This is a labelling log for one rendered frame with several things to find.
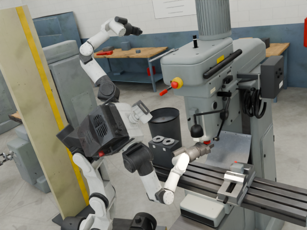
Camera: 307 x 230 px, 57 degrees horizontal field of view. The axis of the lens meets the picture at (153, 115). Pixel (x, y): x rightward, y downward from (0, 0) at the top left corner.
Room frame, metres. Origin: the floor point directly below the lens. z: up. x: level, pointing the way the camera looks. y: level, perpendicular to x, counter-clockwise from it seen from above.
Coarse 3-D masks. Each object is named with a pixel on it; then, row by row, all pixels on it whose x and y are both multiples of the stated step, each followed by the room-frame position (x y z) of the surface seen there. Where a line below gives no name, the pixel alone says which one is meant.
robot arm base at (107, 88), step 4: (100, 84) 1.58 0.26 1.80; (104, 84) 1.57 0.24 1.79; (108, 84) 1.57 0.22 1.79; (112, 84) 1.57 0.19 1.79; (100, 88) 1.57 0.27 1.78; (104, 88) 1.56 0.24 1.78; (108, 88) 1.56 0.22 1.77; (112, 88) 1.56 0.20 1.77; (100, 92) 1.56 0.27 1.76; (104, 92) 1.55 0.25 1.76; (108, 92) 1.55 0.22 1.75; (112, 92) 1.55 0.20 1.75; (100, 96) 1.55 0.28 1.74; (104, 96) 1.55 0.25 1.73; (108, 96) 1.54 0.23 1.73; (104, 100) 1.57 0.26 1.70; (112, 100) 1.54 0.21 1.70; (116, 100) 1.61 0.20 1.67
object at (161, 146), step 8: (160, 136) 1.96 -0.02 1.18; (152, 144) 1.90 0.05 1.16; (160, 144) 1.87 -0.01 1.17; (168, 144) 1.82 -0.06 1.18; (176, 144) 1.84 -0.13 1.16; (160, 152) 1.86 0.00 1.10; (168, 152) 1.80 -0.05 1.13; (152, 160) 1.93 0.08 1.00; (160, 160) 1.87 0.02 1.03; (168, 160) 1.81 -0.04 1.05
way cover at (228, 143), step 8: (224, 136) 1.91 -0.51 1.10; (232, 136) 1.87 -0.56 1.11; (240, 136) 1.83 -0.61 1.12; (248, 136) 1.80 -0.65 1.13; (216, 144) 1.92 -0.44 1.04; (224, 144) 1.88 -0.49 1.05; (232, 144) 1.85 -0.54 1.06; (240, 144) 1.81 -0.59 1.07; (248, 144) 1.77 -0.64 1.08; (216, 152) 1.89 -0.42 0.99; (224, 152) 1.85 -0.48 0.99; (232, 152) 1.82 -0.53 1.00; (240, 152) 1.78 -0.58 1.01; (248, 152) 1.75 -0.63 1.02; (208, 160) 1.88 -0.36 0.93; (216, 160) 1.84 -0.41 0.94; (224, 160) 1.81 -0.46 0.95; (232, 160) 1.78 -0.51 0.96; (240, 160) 1.74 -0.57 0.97; (224, 168) 1.75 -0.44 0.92
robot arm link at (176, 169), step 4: (180, 156) 1.47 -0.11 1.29; (184, 156) 1.47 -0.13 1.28; (180, 160) 1.45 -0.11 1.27; (184, 160) 1.46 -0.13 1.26; (188, 160) 1.46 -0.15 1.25; (176, 164) 1.44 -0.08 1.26; (180, 164) 1.43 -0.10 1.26; (184, 164) 1.44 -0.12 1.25; (172, 168) 1.45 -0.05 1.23; (176, 168) 1.42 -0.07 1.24; (180, 168) 1.42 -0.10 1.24; (184, 168) 1.42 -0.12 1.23; (176, 172) 1.41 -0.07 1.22; (180, 172) 1.41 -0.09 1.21
